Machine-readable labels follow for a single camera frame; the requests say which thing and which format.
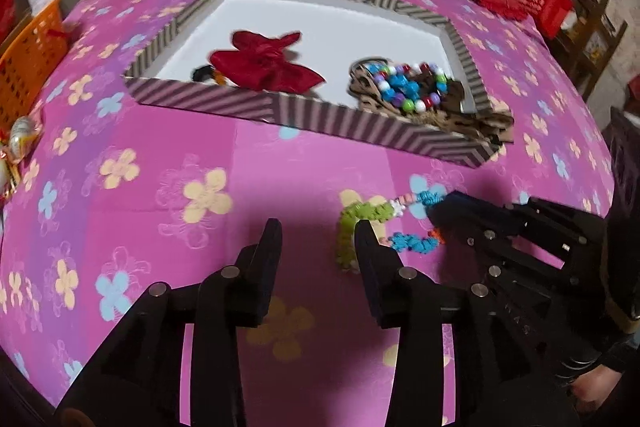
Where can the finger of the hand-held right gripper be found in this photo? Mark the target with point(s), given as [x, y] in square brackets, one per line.
[475, 252]
[465, 212]

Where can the wooden shelf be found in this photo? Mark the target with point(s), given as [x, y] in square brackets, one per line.
[590, 32]

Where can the leopard print hair bow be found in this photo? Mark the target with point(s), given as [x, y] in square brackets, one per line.
[465, 119]

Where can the orange plastic basket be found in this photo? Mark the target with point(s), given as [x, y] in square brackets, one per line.
[25, 72]

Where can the red shopping bag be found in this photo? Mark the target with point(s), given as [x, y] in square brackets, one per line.
[542, 2]

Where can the red satin hair bow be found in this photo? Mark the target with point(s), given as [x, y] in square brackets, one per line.
[265, 64]

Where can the wrapped egg toy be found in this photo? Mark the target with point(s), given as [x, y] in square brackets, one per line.
[25, 139]
[5, 174]

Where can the person's right hand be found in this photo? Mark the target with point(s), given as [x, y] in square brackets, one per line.
[597, 389]

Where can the black scrunchie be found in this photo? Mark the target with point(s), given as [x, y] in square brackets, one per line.
[202, 74]

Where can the striped cardboard box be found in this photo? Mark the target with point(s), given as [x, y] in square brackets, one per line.
[310, 27]

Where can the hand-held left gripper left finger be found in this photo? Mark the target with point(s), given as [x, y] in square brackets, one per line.
[267, 257]

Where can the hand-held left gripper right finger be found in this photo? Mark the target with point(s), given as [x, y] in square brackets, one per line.
[367, 257]

